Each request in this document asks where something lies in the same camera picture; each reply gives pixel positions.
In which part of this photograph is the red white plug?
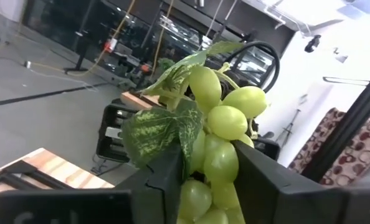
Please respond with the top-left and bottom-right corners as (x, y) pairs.
(103, 37), (118, 54)

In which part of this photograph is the thin camera tripod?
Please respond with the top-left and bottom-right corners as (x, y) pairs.
(278, 108), (301, 147)

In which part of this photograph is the green grape bunch with leaves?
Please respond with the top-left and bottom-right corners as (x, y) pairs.
(121, 41), (268, 224)

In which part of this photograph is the black frame post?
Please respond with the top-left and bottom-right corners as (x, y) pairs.
(301, 63), (370, 183)

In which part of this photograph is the black wall camera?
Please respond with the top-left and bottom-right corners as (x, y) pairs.
(303, 34), (322, 54)

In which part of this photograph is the black looped cable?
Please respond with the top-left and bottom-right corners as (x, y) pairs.
(224, 40), (281, 94)

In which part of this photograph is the black crate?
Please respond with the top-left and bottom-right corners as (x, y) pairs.
(95, 98), (136, 163)

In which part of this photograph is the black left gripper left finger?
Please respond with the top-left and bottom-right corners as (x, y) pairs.
(0, 145), (184, 224)

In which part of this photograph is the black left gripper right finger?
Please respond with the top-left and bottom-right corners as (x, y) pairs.
(231, 139), (370, 224)

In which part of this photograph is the black pole stand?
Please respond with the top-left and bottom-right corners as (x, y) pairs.
(63, 0), (94, 75)

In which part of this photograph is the maroon patterned fabric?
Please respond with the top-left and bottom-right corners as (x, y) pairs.
(288, 107), (370, 188)

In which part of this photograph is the yellow hanging cable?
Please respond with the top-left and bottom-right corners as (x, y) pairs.
(90, 0), (136, 75)
(150, 0), (175, 75)

